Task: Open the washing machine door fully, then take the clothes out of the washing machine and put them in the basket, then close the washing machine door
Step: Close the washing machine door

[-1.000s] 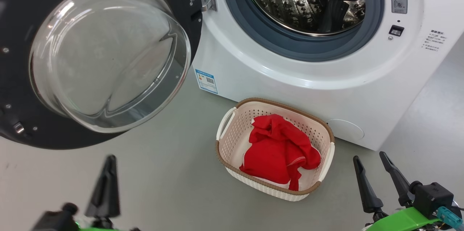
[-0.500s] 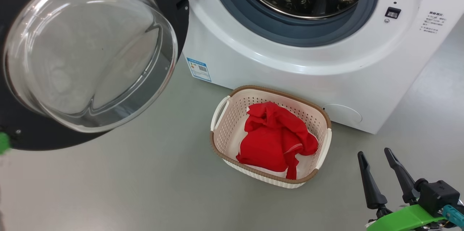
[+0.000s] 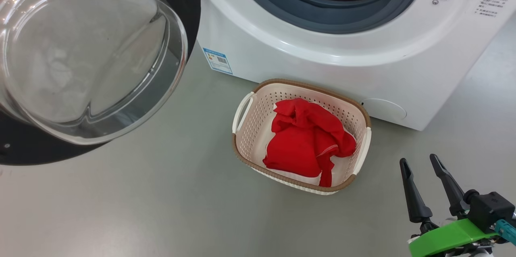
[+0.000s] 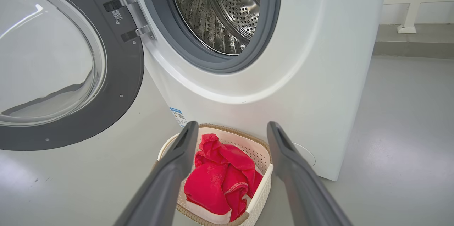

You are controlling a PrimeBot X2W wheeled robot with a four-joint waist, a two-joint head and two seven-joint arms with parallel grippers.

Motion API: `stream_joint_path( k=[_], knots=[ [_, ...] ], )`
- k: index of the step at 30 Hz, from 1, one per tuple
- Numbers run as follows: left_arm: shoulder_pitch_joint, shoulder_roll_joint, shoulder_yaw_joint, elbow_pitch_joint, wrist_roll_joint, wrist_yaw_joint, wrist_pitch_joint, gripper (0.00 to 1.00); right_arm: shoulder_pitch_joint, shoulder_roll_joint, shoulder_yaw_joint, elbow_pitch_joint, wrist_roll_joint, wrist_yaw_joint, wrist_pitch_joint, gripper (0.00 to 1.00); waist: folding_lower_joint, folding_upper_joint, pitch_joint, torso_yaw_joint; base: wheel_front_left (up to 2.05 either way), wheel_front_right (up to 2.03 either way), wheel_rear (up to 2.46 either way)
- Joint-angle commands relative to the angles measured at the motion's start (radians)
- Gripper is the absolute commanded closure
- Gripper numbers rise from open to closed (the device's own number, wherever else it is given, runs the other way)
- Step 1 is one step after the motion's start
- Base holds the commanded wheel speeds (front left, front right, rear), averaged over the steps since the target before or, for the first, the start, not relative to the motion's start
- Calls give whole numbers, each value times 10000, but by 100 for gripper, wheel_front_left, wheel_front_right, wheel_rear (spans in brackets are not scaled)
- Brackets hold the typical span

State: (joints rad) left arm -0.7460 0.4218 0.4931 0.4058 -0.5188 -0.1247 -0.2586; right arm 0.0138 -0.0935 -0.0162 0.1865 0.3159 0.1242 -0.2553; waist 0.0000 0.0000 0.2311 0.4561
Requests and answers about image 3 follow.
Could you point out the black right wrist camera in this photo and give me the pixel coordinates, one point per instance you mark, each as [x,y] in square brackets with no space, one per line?
[489,208]

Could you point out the grey rubber door gasket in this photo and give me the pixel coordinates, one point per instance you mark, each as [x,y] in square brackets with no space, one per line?
[322,15]

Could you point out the round white filter cover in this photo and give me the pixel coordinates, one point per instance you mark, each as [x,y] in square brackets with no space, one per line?
[385,109]

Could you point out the blue energy label sticker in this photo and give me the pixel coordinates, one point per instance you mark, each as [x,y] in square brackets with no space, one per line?
[217,60]

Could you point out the red garment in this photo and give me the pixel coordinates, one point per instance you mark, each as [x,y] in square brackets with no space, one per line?
[298,144]

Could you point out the dark round washing machine door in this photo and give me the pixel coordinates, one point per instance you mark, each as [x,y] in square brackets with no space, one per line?
[92,55]

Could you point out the white washing machine body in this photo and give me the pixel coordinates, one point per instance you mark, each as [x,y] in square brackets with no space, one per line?
[322,59]

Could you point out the cream perforated laundry basket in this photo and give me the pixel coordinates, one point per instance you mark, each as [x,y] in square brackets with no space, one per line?
[250,136]

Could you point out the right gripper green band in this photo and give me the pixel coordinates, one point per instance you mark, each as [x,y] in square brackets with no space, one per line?
[447,239]

